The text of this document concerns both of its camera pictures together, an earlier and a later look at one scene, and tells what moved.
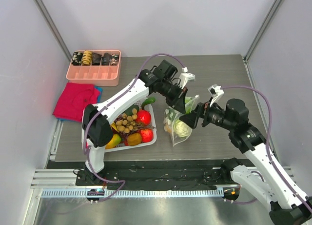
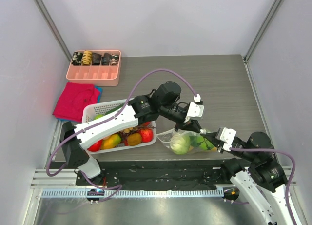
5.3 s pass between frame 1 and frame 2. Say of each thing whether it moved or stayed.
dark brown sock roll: stayed
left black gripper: moved
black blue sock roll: stayed
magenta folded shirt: stayed
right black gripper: moved
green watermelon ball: moved
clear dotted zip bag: moved
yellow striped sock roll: stayed
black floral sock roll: stayed
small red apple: stayed
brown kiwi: stayed
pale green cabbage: moved
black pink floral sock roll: stayed
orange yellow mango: stayed
